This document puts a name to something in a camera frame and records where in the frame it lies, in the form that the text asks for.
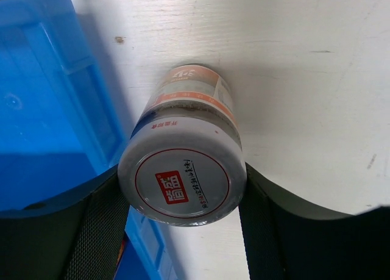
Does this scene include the blue far storage bin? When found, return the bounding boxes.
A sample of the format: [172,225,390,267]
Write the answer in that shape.
[1,0,126,211]

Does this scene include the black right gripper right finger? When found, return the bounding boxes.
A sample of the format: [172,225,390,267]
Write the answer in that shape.
[239,167,389,279]

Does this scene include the white lid dark jar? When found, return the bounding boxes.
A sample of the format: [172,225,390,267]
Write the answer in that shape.
[118,64,247,226]

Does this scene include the blue storage bin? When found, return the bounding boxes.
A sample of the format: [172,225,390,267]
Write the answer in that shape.
[115,207,187,279]
[1,0,126,211]

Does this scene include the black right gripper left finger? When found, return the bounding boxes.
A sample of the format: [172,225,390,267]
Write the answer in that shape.
[1,167,129,279]

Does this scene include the red lid sauce jar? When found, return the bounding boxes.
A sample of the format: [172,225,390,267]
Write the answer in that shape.
[116,234,128,265]

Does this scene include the blue middle storage bin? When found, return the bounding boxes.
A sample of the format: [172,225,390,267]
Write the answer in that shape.
[115,207,187,279]

